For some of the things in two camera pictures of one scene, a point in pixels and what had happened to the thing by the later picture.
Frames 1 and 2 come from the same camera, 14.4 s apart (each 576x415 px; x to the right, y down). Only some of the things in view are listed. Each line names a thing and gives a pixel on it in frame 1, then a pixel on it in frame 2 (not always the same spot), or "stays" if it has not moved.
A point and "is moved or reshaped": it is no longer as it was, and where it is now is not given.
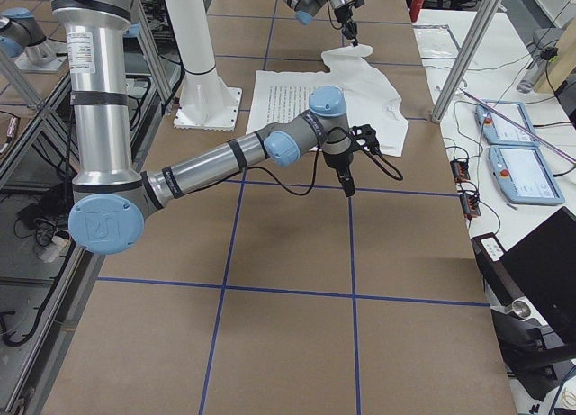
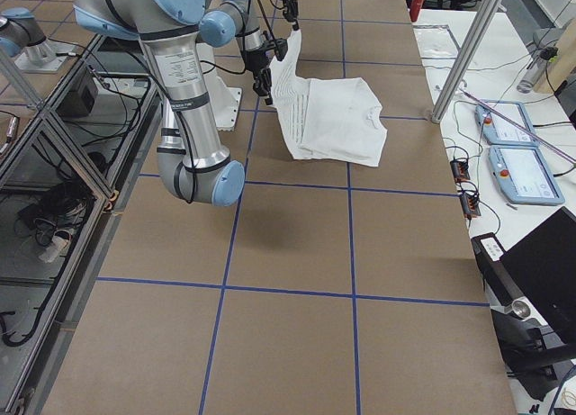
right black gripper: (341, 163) to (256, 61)
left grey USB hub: (460, 170) stays
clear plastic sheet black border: (436, 41) stays
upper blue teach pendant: (498, 130) stays
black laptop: (543, 266) stays
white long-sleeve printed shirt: (279, 94) is moved or reshaped
